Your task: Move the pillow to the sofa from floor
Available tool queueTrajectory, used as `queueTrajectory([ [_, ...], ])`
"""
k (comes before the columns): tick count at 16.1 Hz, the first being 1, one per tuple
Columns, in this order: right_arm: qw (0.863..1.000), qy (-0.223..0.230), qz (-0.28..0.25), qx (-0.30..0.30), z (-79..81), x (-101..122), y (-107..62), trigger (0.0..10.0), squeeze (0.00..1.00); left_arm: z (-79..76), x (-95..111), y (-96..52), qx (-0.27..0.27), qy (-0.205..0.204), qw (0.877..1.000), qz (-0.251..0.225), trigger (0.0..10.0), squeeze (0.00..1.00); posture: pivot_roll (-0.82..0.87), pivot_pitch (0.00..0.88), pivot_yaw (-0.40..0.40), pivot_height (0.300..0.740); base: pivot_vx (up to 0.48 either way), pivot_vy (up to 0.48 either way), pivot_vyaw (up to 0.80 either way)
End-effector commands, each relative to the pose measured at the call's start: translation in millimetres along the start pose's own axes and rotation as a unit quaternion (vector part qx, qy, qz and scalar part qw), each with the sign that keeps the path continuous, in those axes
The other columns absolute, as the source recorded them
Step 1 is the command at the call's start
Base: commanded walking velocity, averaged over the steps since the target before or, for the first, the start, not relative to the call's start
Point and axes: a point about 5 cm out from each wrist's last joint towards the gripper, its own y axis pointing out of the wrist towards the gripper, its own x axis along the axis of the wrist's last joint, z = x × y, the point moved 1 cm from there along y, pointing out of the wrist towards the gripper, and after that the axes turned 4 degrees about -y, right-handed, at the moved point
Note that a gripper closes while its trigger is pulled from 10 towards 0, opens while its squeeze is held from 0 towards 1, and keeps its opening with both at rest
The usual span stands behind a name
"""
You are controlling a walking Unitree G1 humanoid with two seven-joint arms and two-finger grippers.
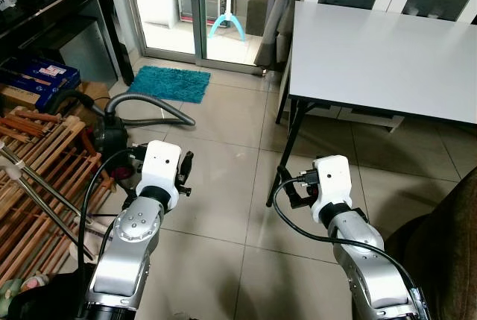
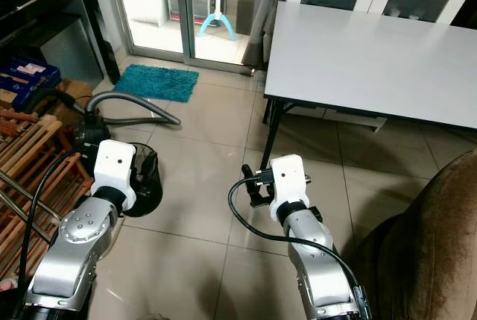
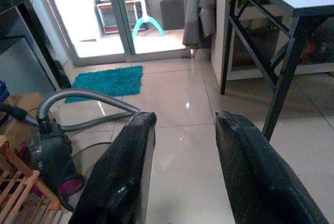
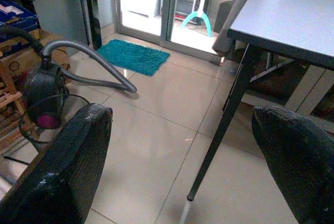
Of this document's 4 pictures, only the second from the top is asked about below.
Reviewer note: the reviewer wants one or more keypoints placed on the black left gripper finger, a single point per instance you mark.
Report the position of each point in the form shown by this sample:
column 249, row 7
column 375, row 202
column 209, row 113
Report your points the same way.
column 145, row 199

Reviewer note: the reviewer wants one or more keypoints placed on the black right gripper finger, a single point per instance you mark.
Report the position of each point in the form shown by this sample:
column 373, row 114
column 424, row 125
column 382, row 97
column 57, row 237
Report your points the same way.
column 247, row 172

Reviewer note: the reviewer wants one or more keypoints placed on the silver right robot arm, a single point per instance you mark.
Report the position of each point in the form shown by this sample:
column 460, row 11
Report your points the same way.
column 320, row 275

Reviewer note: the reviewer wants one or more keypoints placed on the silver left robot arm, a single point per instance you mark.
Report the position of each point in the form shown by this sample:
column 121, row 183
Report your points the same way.
column 61, row 260

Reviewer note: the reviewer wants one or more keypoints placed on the teal shaggy floor mat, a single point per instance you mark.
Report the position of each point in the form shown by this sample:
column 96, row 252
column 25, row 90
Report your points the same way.
column 156, row 82

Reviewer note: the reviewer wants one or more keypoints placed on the black vacuum cleaner body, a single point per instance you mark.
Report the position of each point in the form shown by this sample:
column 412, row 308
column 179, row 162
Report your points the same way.
column 86, row 137

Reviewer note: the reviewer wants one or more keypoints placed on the brown cardboard box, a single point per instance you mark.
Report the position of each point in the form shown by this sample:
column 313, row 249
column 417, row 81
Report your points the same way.
column 78, row 90

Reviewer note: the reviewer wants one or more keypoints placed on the wooden slatted rack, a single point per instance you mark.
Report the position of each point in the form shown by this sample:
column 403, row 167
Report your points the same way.
column 26, row 163

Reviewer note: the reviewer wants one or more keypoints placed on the silver metal rod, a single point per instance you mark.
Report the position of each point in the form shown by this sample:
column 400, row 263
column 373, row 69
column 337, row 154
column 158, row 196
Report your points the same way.
column 19, row 192

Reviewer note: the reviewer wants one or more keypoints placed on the blue printed box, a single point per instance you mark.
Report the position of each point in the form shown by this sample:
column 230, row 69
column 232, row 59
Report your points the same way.
column 30, row 77

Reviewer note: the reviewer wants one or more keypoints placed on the brown round stool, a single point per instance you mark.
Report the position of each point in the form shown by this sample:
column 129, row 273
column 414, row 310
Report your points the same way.
column 244, row 14

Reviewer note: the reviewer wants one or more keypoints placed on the grey curtain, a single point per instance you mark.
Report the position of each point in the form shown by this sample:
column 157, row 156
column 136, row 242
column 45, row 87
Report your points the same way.
column 264, row 14

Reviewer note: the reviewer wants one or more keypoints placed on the pale plush toy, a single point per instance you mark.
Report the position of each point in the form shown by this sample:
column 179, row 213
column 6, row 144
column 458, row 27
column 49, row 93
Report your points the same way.
column 7, row 285

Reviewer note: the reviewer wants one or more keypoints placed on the light blue plastic stand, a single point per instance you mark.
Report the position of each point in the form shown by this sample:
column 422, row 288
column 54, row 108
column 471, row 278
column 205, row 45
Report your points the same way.
column 218, row 7

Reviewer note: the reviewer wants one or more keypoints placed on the white folding table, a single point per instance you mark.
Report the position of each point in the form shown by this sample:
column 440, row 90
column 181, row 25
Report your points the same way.
column 373, row 59

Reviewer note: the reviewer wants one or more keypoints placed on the black desk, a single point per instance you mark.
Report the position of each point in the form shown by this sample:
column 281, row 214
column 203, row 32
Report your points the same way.
column 45, row 10

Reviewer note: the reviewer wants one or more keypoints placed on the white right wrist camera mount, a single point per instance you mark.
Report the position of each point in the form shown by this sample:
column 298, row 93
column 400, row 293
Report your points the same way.
column 289, row 182

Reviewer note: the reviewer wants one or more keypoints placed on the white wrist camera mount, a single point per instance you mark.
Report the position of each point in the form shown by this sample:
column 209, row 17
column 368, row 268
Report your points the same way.
column 289, row 182
column 112, row 171

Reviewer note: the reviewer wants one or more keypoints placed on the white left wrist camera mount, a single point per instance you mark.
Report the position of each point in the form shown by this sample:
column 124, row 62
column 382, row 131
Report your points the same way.
column 112, row 171

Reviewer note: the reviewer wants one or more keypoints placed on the grey sliding door frame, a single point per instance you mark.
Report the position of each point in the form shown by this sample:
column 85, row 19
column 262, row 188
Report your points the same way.
column 185, row 14

